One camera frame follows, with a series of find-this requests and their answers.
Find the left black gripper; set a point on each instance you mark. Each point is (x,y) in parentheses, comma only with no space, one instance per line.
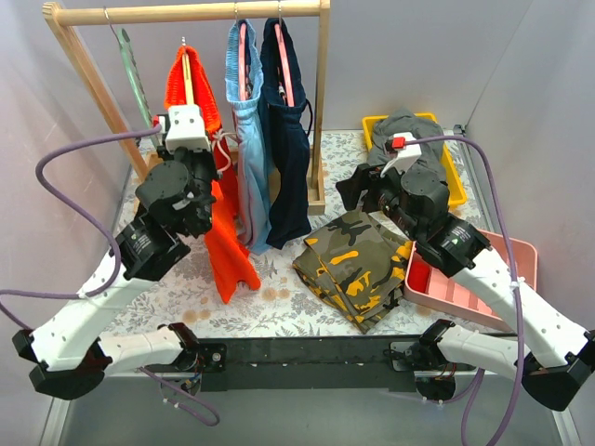
(200,161)

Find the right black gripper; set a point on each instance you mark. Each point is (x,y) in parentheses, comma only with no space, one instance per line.
(351,191)

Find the orange mesh shorts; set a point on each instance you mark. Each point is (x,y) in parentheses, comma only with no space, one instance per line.
(227,255)

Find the yellow plastic hanger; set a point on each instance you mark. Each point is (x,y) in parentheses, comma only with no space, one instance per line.
(187,74)

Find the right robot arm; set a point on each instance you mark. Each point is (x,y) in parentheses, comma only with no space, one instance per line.
(552,356)

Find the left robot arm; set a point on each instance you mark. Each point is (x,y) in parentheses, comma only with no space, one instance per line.
(70,353)

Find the camouflage shorts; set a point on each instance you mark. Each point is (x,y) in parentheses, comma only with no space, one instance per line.
(357,266)

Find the navy blue shorts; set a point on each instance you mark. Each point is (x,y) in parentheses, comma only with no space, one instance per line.
(286,140)

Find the grey shorts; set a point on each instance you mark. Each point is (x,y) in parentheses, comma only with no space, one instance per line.
(404,120)

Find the pink hanger under navy shorts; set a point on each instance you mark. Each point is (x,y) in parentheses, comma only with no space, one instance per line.
(285,82)

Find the light blue shorts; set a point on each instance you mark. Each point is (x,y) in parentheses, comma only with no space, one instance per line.
(253,161)

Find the green plastic hanger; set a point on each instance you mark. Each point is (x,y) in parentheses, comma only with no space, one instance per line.
(132,73)

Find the pink hanger under blue shorts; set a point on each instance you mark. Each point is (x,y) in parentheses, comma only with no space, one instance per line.
(241,62)

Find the yellow plastic tray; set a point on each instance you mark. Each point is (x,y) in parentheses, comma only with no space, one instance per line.
(458,196)

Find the red cloth in organizer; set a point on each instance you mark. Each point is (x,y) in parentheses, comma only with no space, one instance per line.
(419,276)

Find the pink divided organizer tray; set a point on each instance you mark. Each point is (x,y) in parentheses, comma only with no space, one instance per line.
(445,295)

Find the wooden clothes rack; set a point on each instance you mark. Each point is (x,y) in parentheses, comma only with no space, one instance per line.
(63,21)

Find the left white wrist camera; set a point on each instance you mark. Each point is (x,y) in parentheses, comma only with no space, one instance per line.
(183,127)

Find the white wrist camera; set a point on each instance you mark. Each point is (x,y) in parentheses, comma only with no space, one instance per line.
(403,150)
(183,127)

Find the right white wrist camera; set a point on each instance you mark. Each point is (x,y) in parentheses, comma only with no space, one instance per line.
(403,150)

